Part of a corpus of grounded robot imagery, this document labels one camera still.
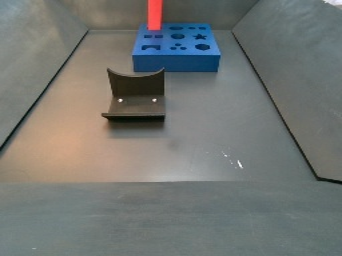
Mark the red rectangular block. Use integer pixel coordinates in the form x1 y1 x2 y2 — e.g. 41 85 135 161
147 0 163 30

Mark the black curved holder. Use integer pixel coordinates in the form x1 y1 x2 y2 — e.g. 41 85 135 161
101 69 165 120

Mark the blue shape-sorter board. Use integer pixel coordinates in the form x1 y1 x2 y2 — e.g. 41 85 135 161
132 23 220 72

